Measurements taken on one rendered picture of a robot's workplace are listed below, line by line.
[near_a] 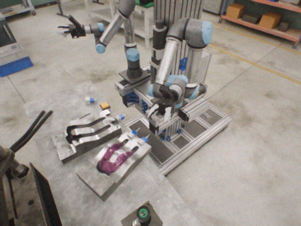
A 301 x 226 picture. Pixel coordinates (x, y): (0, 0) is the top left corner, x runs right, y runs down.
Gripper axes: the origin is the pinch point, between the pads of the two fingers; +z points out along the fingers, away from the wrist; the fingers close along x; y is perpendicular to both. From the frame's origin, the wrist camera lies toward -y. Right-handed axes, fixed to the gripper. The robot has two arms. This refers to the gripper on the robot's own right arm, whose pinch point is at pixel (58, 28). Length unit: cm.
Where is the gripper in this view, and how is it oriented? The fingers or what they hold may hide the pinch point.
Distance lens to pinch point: 179.0
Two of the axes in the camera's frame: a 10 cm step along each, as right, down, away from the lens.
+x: -2.2, -8.0, 5.5
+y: -0.3, 5.7, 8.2
